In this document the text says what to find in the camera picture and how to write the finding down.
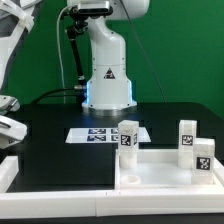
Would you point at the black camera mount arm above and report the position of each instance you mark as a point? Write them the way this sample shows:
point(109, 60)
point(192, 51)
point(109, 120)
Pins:
point(72, 34)

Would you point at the white obstacle bar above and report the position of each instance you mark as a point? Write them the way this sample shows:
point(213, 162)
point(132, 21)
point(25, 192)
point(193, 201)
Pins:
point(8, 171)
point(110, 203)

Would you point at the white front obstacle bar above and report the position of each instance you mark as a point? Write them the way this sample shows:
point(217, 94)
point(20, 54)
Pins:
point(110, 203)

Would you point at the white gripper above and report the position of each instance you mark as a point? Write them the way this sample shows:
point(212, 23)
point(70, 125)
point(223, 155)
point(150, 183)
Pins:
point(11, 132)

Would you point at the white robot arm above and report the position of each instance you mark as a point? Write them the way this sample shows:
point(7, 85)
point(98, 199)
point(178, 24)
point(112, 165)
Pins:
point(109, 89)

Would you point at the white sheet with fiducial markers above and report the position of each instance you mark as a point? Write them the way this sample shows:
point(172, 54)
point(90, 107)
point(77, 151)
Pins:
point(103, 135)

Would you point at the white square table top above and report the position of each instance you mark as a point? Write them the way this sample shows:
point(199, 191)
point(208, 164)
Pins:
point(157, 169)

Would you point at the white left obstacle bar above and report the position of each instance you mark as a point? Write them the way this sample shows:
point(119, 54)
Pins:
point(8, 171)

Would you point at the camera on robot top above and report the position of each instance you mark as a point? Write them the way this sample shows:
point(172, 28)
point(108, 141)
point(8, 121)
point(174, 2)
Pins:
point(91, 7)

